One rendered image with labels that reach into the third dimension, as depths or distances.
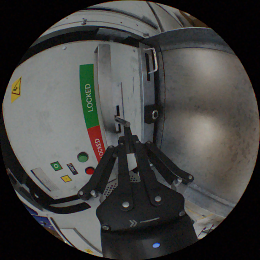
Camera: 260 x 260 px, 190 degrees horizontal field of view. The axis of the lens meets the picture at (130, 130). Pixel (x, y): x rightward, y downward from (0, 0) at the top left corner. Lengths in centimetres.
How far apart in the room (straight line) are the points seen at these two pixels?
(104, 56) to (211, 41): 31
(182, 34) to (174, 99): 24
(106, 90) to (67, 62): 13
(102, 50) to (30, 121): 23
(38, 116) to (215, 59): 47
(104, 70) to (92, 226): 60
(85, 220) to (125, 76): 62
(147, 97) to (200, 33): 30
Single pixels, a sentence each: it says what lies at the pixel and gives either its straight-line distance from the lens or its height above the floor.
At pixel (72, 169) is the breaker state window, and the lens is 28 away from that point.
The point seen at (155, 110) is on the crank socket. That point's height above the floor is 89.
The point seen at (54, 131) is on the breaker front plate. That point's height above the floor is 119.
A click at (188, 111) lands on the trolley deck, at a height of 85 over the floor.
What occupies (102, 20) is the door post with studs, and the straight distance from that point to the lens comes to 29.
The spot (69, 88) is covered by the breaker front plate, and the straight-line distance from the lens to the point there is 21.
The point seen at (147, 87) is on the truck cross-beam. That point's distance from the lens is 28.
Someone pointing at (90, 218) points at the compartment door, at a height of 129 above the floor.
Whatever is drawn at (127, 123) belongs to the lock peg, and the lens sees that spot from 19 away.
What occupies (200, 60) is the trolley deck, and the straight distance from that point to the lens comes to 30.
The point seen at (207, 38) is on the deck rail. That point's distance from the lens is 33.
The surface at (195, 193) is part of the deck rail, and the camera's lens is 44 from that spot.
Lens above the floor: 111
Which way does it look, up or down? 31 degrees down
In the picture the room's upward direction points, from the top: 110 degrees counter-clockwise
